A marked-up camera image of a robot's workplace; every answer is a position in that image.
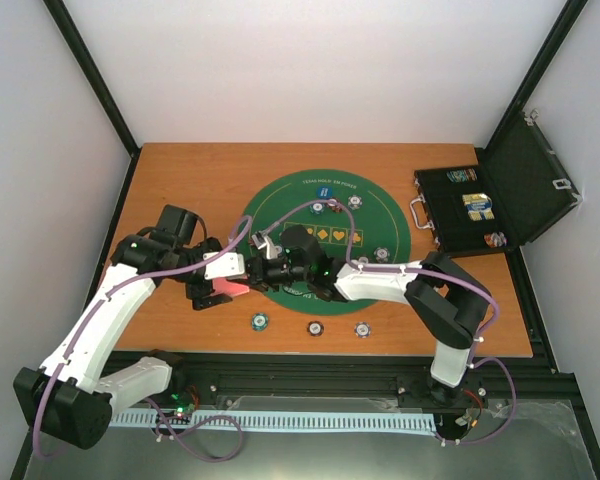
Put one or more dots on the blue white chip stack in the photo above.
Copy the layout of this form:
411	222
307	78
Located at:
362	330

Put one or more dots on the green 50 chip top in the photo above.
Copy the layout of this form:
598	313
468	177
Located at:
317	208

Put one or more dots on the black poker case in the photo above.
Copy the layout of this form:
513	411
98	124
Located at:
527	183

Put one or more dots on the black aluminium frame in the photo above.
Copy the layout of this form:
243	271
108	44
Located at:
535	378

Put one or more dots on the blue small blind button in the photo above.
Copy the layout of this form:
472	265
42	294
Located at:
324	192

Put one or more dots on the chips row in case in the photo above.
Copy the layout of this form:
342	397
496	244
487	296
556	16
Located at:
462	175

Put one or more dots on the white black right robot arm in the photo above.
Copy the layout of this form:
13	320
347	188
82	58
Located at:
451	304

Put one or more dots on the blue gold card deck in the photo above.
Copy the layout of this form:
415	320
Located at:
478	206

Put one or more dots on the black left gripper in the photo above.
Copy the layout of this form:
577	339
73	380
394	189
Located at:
197	292

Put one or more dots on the light blue cable duct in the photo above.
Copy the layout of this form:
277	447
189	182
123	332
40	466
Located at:
284	422

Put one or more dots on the green blue 50 chip stack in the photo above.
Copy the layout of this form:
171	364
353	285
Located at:
259	322

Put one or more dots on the red white chips in case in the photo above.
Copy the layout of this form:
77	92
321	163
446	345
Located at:
496	240

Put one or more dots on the silver case handle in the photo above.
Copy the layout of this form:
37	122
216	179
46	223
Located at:
419	214

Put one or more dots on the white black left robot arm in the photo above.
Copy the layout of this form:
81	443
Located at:
139	264

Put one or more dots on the round green poker mat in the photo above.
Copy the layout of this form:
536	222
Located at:
379	222

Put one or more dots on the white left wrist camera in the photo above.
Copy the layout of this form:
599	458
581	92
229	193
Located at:
228	265

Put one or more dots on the brown 100 chip stack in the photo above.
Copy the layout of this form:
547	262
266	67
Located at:
315	328

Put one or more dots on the red backed card deck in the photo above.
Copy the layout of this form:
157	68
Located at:
231	289

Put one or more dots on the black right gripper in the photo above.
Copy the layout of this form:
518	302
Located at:
257	273

